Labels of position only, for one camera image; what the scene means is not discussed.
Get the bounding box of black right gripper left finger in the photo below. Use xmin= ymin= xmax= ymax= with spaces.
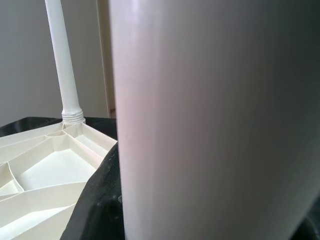
xmin=59 ymin=143 xmax=127 ymax=240

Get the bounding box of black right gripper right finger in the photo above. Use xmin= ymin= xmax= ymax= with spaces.
xmin=298 ymin=212 xmax=320 ymax=240

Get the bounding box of white plastic table top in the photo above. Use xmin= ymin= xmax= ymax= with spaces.
xmin=0 ymin=119 xmax=119 ymax=240

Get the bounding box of white plastic table leg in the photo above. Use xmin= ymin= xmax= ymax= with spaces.
xmin=108 ymin=0 xmax=320 ymax=240
xmin=44 ymin=0 xmax=86 ymax=125

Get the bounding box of pale door frame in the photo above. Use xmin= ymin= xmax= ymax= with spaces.
xmin=96 ymin=0 xmax=117 ymax=118

